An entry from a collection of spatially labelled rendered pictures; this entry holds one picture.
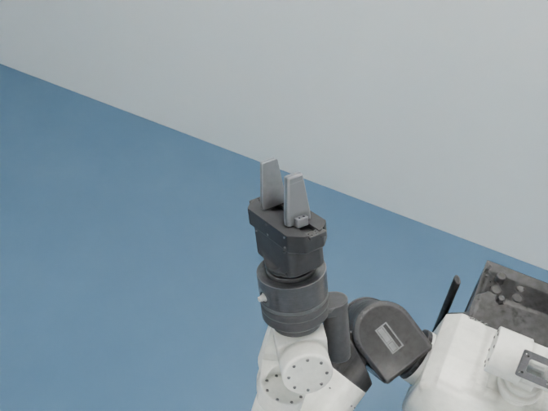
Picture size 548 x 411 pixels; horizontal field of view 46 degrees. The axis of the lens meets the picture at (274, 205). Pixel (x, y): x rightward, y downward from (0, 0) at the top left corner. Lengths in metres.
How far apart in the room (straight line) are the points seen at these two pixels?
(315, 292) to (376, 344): 0.25
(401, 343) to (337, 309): 0.21
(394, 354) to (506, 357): 0.18
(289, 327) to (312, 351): 0.04
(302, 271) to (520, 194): 1.94
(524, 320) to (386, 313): 0.22
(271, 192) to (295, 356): 0.21
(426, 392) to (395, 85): 1.61
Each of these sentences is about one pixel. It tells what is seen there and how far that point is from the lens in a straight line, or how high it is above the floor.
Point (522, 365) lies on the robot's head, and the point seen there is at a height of 1.48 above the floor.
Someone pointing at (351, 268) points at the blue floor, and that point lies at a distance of 2.73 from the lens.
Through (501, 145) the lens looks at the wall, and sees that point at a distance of 2.50.
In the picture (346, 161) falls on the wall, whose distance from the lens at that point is 2.82.
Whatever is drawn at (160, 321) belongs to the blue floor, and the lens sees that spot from 2.62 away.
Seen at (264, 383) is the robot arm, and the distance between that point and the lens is 0.92.
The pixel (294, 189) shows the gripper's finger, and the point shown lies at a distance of 0.72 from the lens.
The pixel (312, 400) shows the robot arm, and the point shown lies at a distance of 1.04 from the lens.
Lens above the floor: 2.26
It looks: 51 degrees down
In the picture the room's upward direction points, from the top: straight up
